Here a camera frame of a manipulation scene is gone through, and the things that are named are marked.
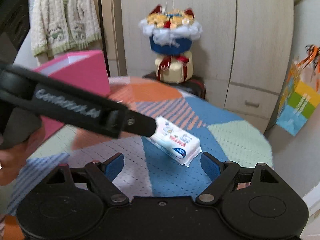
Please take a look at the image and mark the white tissue pack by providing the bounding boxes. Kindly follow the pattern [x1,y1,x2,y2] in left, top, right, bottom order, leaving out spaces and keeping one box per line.
[148,116,202,167]

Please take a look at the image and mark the person's left hand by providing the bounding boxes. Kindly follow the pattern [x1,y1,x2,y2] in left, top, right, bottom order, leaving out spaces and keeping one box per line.
[0,125,46,186]

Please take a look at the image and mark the colourful patterned tablecloth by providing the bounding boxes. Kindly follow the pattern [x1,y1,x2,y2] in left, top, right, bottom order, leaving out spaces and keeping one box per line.
[0,76,275,240]

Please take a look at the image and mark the pink storage box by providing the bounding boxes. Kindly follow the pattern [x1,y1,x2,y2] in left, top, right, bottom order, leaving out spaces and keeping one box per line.
[32,49,112,140]

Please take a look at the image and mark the cream knitted cardigan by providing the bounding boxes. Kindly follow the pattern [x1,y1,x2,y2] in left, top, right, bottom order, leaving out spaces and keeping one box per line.
[30,0,101,58]

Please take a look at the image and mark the flower bouquet blue wrap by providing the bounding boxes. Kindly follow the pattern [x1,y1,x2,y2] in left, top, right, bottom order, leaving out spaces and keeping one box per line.
[139,4,202,83]

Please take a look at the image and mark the colourful hanging paper bag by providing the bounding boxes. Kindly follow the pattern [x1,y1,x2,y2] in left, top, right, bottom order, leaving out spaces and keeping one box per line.
[276,45,319,136]

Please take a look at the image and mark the beige wardrobe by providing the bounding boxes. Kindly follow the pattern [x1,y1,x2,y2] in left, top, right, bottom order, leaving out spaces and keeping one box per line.
[114,0,294,132]

